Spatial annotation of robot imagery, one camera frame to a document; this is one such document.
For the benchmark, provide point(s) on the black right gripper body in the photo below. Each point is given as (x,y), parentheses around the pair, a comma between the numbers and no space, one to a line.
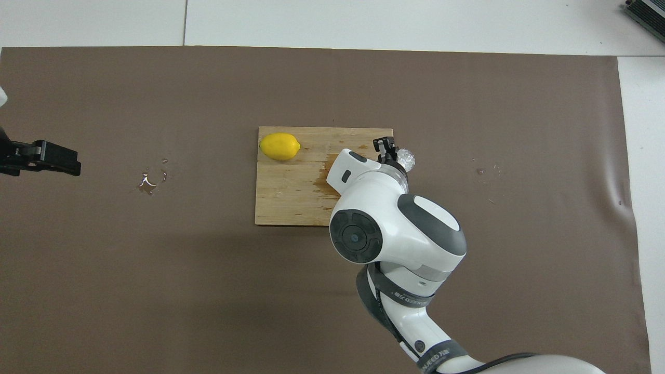
(390,158)

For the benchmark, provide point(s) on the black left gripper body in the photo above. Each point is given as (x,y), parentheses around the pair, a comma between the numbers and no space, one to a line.
(13,158)

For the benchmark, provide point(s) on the clear textured plastic cup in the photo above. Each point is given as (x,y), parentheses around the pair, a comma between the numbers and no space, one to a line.
(408,159)

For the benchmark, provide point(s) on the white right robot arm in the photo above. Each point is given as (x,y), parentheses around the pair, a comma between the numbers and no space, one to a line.
(395,223)

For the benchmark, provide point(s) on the small water puddle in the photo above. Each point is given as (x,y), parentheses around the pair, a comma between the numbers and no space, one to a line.
(146,184)

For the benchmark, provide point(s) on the yellow lemon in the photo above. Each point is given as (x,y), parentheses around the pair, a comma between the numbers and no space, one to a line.
(279,146)

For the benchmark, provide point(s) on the wooden cutting board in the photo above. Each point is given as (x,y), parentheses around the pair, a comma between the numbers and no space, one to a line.
(291,197)

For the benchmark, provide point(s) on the brown paper table mat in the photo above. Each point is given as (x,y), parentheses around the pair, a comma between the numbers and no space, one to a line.
(156,291)

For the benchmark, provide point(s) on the grey finned metal device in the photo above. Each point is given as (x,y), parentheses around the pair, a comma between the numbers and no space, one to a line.
(647,13)

